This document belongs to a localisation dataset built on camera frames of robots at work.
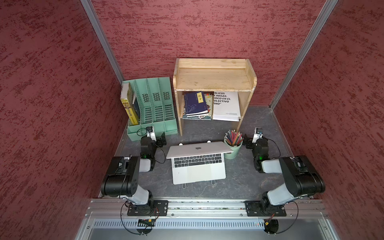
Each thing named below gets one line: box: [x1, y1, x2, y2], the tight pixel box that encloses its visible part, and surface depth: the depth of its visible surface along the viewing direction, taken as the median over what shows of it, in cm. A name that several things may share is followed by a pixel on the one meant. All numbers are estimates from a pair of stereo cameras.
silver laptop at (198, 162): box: [166, 141, 234, 185], surface depth 84 cm
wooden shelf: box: [172, 58, 258, 137], surface depth 79 cm
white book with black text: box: [212, 91, 241, 122], surface depth 88 cm
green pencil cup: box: [223, 137, 243, 160], surface depth 87 cm
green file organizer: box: [122, 77, 178, 142], surface depth 112 cm
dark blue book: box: [184, 91, 208, 116], surface depth 91 cm
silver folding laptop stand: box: [178, 140, 216, 189], surface depth 83 cm
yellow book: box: [120, 82, 139, 126], surface depth 97 cm
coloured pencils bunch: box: [224, 129, 244, 147], surface depth 87 cm
